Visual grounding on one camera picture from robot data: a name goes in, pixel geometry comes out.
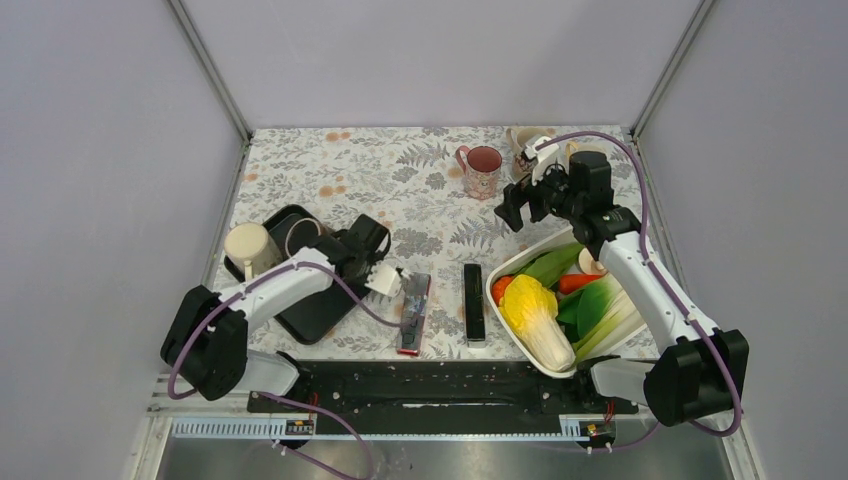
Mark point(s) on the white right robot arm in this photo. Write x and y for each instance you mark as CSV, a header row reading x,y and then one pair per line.
x,y
699,376

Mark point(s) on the pink speckled mug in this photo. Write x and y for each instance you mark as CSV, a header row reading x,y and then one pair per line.
x,y
481,170

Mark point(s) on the plain cream mug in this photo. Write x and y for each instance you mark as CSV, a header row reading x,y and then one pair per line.
x,y
572,147

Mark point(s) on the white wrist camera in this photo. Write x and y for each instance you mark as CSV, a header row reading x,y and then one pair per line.
x,y
385,280
541,155

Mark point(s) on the red tomato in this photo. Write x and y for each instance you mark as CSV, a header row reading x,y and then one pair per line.
x,y
499,287

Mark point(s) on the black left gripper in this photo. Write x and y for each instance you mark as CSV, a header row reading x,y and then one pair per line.
x,y
373,260

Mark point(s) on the yellow napa cabbage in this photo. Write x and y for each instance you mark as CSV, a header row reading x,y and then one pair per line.
x,y
529,310

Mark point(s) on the floral cream mug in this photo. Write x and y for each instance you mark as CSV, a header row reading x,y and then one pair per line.
x,y
518,138

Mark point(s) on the green leafy vegetable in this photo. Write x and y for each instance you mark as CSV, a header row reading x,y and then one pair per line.
x,y
548,268

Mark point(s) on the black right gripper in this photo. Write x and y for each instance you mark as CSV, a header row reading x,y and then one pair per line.
x,y
517,195

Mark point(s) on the silver red flat box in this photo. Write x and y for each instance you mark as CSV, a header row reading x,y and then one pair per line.
x,y
416,295

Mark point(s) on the brown ribbed mug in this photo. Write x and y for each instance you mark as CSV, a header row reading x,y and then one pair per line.
x,y
251,249

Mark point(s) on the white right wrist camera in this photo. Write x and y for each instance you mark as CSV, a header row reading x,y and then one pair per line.
x,y
541,155

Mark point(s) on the green white leek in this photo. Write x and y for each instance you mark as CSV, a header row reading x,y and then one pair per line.
x,y
601,309

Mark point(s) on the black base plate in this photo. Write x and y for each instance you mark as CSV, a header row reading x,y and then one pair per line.
x,y
419,397

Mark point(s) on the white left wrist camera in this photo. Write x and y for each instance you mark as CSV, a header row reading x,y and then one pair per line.
x,y
385,280

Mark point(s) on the beige mushroom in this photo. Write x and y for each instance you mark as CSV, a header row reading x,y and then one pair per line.
x,y
588,265

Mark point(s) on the black skull mug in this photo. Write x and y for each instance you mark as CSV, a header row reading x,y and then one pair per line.
x,y
300,233

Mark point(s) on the black rectangular box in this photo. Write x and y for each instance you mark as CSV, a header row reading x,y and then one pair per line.
x,y
475,332

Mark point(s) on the orange carrot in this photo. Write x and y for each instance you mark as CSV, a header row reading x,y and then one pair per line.
x,y
570,283

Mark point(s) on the black rectangular tray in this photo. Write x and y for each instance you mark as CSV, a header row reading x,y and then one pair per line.
x,y
312,318

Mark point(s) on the white oval basin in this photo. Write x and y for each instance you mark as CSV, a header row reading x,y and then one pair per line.
x,y
622,335

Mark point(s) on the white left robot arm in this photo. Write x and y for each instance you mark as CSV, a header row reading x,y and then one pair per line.
x,y
206,346

